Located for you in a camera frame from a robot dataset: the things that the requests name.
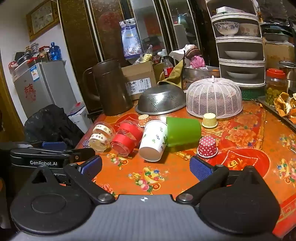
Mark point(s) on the green plastic cup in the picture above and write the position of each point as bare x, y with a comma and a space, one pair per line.
185, 132

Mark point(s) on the red floral tablecloth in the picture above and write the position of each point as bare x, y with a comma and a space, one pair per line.
161, 171

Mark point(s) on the white leaf print paper cup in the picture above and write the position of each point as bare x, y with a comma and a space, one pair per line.
153, 139

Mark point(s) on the plain cardboard box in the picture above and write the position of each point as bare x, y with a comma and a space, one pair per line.
277, 53

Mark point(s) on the pink cloth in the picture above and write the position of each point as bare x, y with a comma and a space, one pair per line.
197, 62

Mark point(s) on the yellow noodle packet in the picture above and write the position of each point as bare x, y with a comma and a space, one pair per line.
144, 58

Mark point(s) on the stack of metal bowls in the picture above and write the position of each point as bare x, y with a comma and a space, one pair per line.
275, 34

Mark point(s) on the red dotted paper baking cup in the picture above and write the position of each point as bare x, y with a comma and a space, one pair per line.
207, 147

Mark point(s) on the clear cup with red bands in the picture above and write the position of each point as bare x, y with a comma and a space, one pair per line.
127, 139

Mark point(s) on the metal tray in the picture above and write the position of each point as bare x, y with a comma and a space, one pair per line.
266, 104

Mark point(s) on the blue patterned white bowl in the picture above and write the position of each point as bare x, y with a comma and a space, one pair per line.
226, 28

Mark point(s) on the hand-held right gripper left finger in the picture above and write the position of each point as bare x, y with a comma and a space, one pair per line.
91, 166

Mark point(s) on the flat white box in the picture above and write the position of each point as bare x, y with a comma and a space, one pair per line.
229, 10

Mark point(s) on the cardboard box with label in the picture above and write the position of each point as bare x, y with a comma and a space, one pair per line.
138, 74

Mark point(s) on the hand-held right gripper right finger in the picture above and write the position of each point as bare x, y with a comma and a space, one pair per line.
200, 168

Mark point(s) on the blue water bottle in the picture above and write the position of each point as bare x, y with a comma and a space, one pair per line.
55, 52

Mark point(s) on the red lidded pickle jar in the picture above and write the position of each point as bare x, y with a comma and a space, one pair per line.
275, 85

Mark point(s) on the grey refrigerator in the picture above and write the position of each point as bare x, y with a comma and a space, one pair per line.
44, 88

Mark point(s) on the metal basin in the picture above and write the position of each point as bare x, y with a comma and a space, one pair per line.
198, 74

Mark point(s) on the brown plastic pitcher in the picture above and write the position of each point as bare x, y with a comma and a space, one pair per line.
111, 88

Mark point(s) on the wooden framed wall clock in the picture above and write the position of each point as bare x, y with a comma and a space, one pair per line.
42, 18

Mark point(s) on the green plastic basket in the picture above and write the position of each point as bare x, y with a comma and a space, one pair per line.
252, 93

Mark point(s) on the brown knitted hat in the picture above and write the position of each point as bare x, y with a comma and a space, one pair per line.
192, 50

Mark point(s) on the clear cup with white bands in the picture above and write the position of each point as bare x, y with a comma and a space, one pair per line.
101, 138

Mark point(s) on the dried orange peels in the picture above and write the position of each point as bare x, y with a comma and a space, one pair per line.
283, 104

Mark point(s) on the blue white plastic bag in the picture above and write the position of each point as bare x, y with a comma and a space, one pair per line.
130, 39

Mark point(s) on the steel colander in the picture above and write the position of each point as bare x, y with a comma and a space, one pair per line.
160, 98

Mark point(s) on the orange dotted paper baking cup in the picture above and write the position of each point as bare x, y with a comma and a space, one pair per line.
143, 120

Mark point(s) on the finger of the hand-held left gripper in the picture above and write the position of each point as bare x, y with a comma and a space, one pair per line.
54, 146
83, 154

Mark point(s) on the floral ceramic bowl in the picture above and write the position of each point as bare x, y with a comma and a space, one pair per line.
249, 29

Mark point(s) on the white plate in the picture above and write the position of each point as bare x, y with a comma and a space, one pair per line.
241, 74
241, 55

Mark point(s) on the purple paper baking cup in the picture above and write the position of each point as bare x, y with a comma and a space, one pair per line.
86, 144

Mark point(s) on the white carton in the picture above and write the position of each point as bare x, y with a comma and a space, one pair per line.
79, 117

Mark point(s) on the white mesh food cover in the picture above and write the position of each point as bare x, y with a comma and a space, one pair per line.
214, 97

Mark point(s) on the wooden mirrored wardrobe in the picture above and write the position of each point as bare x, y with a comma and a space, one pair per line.
78, 34

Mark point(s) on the cream paper baking cup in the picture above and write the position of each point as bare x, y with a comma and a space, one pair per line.
209, 121

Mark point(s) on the pile of jars and boxes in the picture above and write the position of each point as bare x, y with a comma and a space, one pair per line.
34, 53

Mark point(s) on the steel pot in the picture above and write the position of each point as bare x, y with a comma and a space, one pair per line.
289, 71

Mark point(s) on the black bag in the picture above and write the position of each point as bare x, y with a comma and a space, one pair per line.
50, 125

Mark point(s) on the olive green cloth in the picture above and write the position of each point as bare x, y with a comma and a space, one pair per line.
173, 75

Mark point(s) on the white tiered dish rack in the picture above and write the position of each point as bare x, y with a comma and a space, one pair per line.
240, 42

